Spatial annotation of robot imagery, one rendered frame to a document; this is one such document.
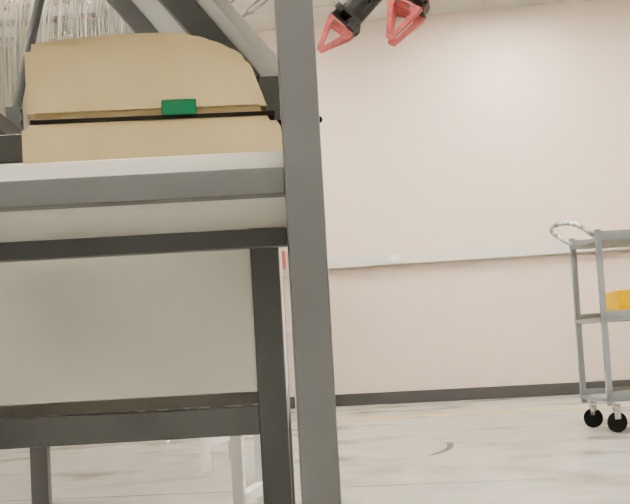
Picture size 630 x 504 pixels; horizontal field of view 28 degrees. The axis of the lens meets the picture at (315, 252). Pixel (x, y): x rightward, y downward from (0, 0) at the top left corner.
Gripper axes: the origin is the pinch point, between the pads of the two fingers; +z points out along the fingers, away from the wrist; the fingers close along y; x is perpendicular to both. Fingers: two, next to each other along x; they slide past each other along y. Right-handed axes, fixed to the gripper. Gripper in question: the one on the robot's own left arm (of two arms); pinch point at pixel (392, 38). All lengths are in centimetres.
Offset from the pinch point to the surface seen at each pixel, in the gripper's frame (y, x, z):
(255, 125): 90, 6, 32
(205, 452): -279, -45, 136
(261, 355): 58, 14, 59
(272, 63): 57, -4, 21
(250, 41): 58, -8, 19
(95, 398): 61, -4, 74
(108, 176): 122, 4, 44
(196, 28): 45, -20, 19
